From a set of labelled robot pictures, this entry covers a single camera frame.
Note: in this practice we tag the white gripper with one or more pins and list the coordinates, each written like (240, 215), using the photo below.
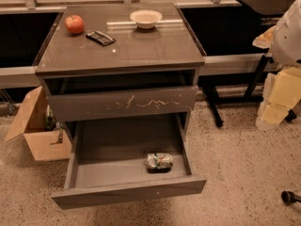
(288, 40)

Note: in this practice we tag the green 7up can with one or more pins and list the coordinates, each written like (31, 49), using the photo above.
(159, 161)

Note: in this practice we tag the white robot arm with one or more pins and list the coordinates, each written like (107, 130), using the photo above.
(286, 45)

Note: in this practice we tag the scratched grey top drawer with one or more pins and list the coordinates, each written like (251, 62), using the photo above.
(122, 103)

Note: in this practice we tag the grey drawer cabinet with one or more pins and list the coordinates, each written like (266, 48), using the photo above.
(165, 56)

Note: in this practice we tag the open grey middle drawer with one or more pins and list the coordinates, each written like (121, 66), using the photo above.
(108, 162)

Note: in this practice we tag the black side table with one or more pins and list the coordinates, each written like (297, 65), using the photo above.
(264, 11)

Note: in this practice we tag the black caster wheel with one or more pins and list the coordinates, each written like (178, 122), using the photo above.
(289, 197)

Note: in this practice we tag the white bowl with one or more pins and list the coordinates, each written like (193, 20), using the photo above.
(145, 18)

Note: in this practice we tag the black snack packet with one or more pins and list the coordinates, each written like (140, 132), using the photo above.
(100, 38)

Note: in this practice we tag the red apple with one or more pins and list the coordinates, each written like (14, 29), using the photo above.
(74, 24)

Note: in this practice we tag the green bottle in box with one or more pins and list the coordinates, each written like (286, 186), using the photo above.
(49, 119)

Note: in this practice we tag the cardboard box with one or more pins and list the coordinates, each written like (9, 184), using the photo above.
(30, 122)

